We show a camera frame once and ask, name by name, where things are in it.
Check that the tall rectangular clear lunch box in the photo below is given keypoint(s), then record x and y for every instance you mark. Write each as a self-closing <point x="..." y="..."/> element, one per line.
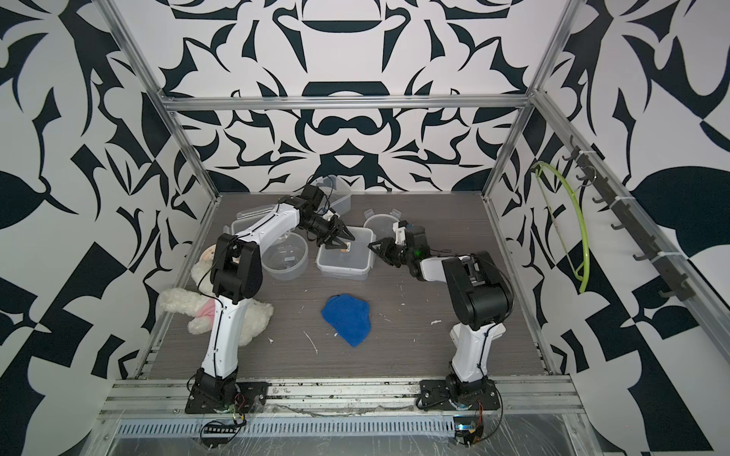
<point x="337" y="194"/>

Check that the round clear lunch box lid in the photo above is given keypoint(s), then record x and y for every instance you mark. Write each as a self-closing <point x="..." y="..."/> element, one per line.
<point x="383" y="225"/>

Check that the green bow saw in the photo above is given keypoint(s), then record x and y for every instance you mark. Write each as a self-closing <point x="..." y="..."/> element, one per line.
<point x="567" y="220"/>

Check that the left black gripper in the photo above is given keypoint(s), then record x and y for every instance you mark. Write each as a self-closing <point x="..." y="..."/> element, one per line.
<point x="338" y="231"/>

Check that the blue microfiber cloth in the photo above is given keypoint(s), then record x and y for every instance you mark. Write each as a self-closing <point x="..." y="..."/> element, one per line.
<point x="349" y="316"/>

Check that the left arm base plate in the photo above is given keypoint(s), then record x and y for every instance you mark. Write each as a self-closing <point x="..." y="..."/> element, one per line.
<point x="241" y="397"/>

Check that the square clear lunch box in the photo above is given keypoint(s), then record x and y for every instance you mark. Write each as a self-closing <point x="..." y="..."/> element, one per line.
<point x="354" y="262"/>

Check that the clear rectangular lunch box lid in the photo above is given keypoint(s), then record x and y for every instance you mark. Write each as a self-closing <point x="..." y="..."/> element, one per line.
<point x="255" y="221"/>

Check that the white plush toy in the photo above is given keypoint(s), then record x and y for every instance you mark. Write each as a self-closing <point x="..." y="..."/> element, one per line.
<point x="200" y="306"/>

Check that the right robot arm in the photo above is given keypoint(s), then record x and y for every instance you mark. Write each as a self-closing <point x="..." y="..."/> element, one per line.
<point x="481" y="294"/>

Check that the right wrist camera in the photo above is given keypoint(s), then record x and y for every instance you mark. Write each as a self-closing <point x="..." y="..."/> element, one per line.
<point x="400" y="229"/>

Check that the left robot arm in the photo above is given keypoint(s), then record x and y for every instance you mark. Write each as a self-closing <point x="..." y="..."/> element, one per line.
<point x="236" y="276"/>

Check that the black wall hook rack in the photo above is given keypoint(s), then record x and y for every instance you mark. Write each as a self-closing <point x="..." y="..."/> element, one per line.
<point x="654" y="247"/>

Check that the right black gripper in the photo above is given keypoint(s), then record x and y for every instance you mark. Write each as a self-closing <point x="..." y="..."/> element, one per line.
<point x="384" y="253"/>

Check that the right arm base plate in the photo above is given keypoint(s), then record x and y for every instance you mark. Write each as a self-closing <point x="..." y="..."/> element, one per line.
<point x="453" y="394"/>

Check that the round clear lunch box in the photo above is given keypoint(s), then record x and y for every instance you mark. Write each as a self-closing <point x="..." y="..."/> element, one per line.
<point x="287" y="258"/>

